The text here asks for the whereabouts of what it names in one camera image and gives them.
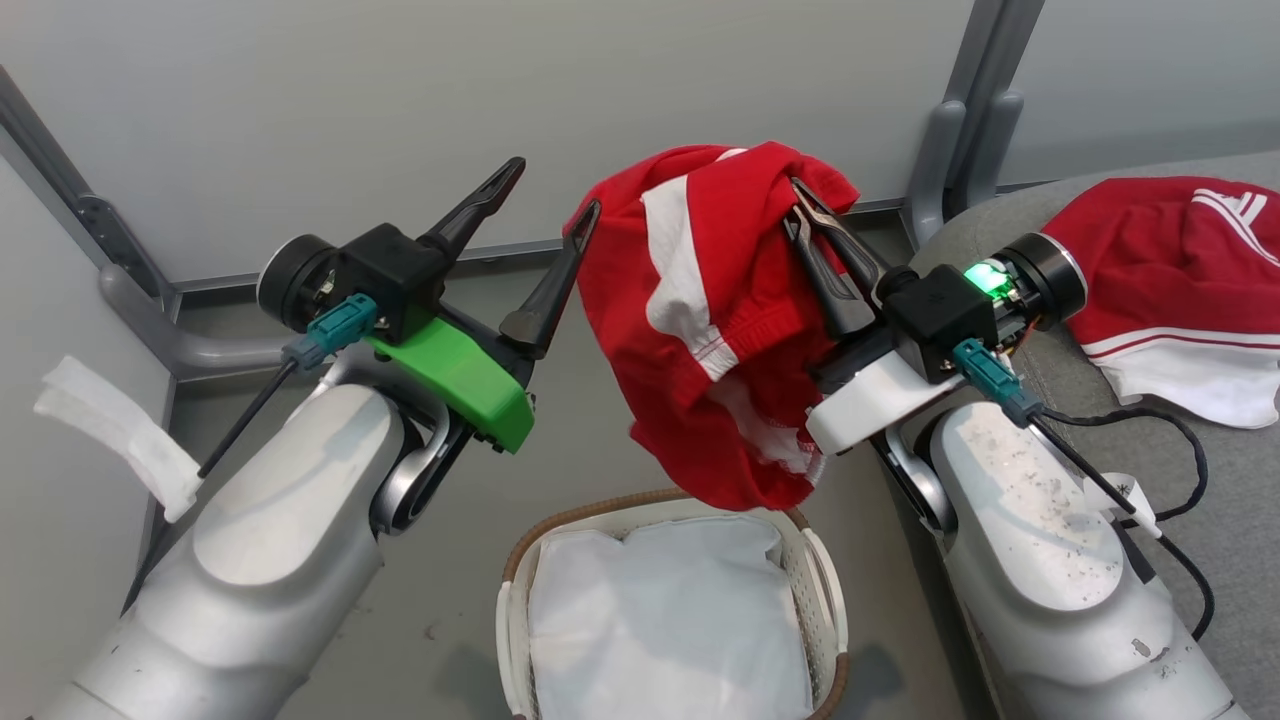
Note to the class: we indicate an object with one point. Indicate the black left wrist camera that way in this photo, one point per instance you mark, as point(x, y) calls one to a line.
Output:
point(390, 265)

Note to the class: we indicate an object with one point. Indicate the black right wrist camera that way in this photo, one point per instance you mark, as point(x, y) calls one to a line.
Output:
point(935, 310)

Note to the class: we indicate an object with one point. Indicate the white laundry basket brown rim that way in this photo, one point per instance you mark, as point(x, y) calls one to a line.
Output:
point(515, 600)

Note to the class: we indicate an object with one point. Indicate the red shorts white side stripe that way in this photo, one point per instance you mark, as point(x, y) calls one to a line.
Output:
point(740, 400)

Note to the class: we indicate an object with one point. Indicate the grey partition base rail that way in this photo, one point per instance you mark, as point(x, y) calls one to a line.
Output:
point(700, 235)

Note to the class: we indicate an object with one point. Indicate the red jersey white striped trim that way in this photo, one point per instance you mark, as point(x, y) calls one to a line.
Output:
point(1140, 260)

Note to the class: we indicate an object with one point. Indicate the white cloth basket liner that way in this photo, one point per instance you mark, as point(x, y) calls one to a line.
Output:
point(670, 620)

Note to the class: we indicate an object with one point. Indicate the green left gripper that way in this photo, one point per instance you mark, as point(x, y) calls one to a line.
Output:
point(460, 375)

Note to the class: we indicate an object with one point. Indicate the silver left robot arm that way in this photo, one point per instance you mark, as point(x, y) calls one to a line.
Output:
point(270, 520)

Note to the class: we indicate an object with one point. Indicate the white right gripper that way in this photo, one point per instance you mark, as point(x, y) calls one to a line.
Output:
point(875, 400)

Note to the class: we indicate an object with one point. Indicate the grey partition post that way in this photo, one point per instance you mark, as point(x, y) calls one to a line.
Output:
point(80, 190)
point(985, 70)

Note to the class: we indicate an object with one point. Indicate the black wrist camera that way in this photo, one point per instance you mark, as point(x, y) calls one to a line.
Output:
point(935, 310)
point(390, 265)

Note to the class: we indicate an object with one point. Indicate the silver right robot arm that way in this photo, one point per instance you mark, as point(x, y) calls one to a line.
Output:
point(1040, 560)

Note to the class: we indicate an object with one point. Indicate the grey post foot bracket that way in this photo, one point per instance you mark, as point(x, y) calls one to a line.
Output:
point(190, 345)
point(935, 170)

